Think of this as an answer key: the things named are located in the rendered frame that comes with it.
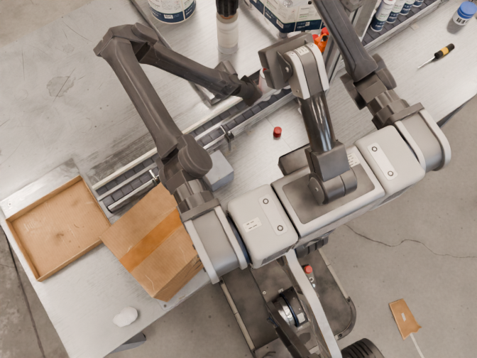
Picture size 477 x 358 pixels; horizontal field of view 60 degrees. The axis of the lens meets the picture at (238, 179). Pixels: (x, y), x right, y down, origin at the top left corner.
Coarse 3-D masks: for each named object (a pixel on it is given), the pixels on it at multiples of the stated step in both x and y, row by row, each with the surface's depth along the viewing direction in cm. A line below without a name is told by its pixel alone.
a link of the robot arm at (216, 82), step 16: (144, 32) 104; (144, 48) 109; (160, 48) 112; (160, 64) 113; (176, 64) 116; (192, 64) 121; (192, 80) 124; (208, 80) 126; (224, 80) 130; (224, 96) 136
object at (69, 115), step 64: (128, 0) 185; (0, 64) 173; (64, 64) 173; (448, 64) 175; (0, 128) 164; (64, 128) 164; (128, 128) 164; (256, 128) 164; (0, 192) 155; (64, 320) 140
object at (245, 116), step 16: (432, 0) 180; (400, 16) 177; (368, 32) 174; (384, 32) 174; (272, 96) 163; (224, 112) 161; (256, 112) 161; (208, 128) 159; (144, 160) 154; (128, 176) 152; (144, 176) 152; (128, 192) 150
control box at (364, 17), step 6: (366, 0) 110; (372, 0) 110; (366, 6) 112; (372, 6) 112; (366, 12) 114; (372, 12) 114; (360, 18) 116; (366, 18) 116; (360, 24) 118; (366, 24) 119; (360, 30) 121; (360, 36) 123
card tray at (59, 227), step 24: (48, 192) 151; (72, 192) 154; (24, 216) 151; (48, 216) 151; (72, 216) 152; (96, 216) 152; (24, 240) 148; (48, 240) 149; (72, 240) 149; (96, 240) 149; (48, 264) 146
